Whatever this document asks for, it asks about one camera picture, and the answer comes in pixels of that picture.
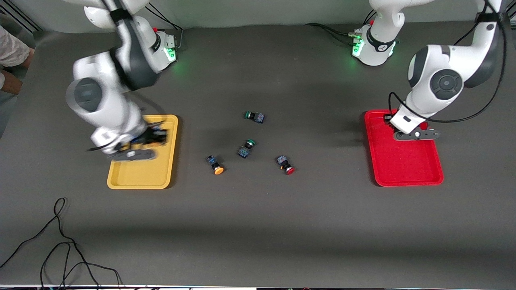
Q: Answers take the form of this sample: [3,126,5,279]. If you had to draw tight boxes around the person arm in white sleeve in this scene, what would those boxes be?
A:
[0,25,35,95]

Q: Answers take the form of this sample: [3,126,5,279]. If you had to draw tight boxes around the red push button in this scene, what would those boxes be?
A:
[276,155,296,175]

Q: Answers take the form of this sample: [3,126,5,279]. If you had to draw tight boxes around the yellow plastic tray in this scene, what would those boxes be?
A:
[107,115,179,190]

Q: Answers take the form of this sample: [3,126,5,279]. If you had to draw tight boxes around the black arm base cables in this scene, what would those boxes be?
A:
[304,9,377,46]
[147,3,184,51]

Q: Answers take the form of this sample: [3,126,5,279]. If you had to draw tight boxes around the thin black loose cable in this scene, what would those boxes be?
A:
[0,197,122,290]

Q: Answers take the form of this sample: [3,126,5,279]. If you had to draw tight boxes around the red plastic tray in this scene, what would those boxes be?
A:
[364,110,445,187]

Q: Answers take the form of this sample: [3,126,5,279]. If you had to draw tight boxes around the yellow push button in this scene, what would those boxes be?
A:
[206,154,225,175]

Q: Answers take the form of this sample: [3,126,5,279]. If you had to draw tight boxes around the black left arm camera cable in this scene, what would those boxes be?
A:
[388,0,507,124]

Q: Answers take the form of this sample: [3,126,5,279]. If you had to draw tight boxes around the black left arm base cables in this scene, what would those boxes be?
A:
[304,9,377,46]

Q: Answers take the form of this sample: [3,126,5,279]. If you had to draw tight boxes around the black right arm base cables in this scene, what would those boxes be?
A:
[147,3,184,51]

